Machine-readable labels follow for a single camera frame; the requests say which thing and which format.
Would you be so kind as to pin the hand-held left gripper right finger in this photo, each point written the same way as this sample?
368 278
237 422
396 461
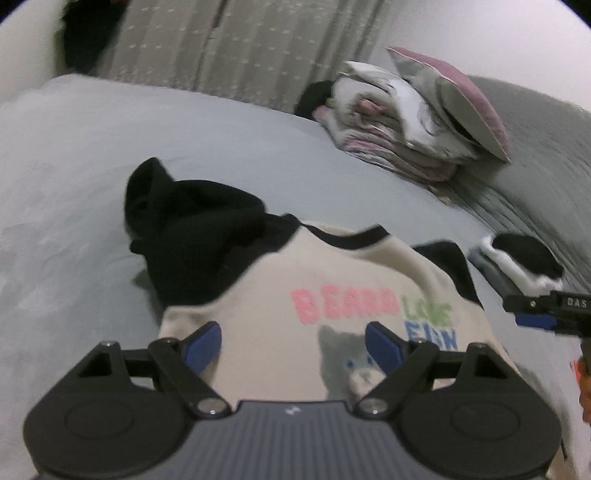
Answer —
383 346

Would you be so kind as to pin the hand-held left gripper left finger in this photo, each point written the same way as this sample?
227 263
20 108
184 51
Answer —
203 346

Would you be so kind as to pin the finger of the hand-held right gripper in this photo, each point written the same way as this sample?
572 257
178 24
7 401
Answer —
535 321

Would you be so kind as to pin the cream bear print sweatshirt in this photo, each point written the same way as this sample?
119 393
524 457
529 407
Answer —
277 277

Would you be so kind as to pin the dark hanging clothes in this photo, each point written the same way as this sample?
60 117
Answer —
87 37

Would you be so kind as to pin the white folded garment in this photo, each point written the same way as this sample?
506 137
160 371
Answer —
521 281

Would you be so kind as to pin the black folded garment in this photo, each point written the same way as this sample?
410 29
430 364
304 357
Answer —
526 256

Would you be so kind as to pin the grey folded garment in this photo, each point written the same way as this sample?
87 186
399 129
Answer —
489 272

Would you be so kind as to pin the grey quilted blanket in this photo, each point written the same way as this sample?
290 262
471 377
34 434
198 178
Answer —
540 161

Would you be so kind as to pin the grey bed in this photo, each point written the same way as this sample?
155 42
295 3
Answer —
69 184

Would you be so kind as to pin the grey and pink pillow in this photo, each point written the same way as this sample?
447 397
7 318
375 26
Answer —
466 101

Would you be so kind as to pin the black cloth bundle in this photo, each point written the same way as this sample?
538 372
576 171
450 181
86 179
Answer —
314 99

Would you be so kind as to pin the grey star print curtain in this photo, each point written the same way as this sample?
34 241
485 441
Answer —
286 50
157 41

